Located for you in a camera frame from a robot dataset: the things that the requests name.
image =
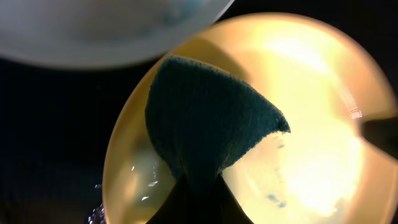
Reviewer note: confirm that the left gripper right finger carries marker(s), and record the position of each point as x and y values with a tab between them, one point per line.
228	210

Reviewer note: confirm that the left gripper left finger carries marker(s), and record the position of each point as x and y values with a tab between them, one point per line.
176	207

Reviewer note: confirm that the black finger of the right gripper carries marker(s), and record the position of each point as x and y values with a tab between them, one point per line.
382	133

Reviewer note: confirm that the yellow plate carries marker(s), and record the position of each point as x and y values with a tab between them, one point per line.
322	171

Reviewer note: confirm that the green yellow sponge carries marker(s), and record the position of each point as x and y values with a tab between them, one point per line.
201	120

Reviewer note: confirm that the light blue plate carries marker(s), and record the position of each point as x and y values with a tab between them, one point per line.
91	34

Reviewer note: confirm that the round black tray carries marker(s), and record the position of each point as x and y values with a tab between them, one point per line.
55	125

